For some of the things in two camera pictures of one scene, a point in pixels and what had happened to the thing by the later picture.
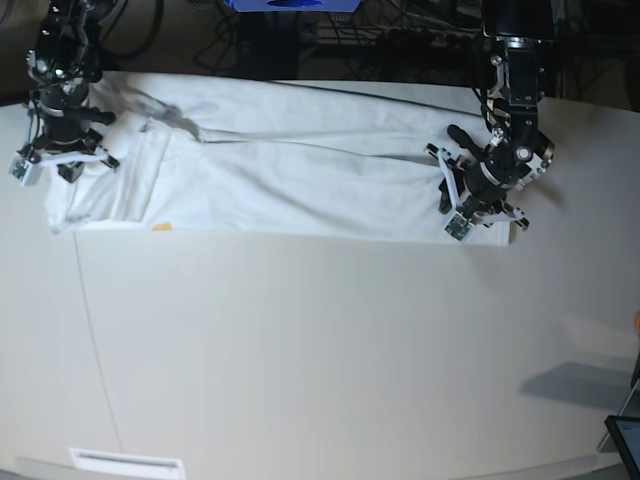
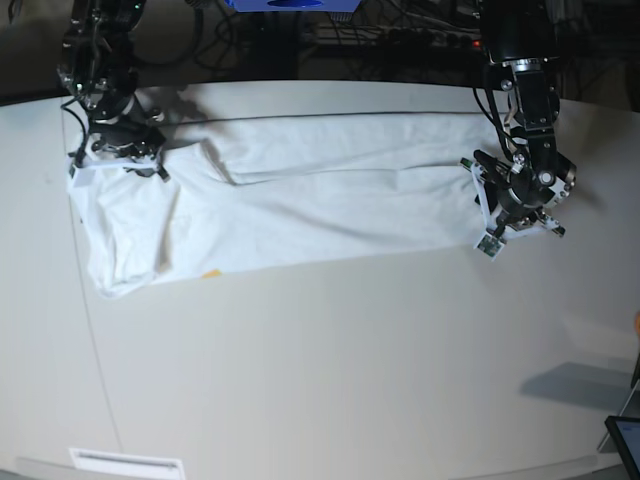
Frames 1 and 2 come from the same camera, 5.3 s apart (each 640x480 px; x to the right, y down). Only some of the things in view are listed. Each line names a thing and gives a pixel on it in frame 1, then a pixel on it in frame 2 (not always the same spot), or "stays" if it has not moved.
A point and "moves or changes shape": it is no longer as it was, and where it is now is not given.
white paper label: (93, 464) stays
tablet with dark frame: (625, 431) stays
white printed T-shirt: (267, 158) moves or changes shape
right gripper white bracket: (24, 164) → (83, 174)
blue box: (292, 5) stays
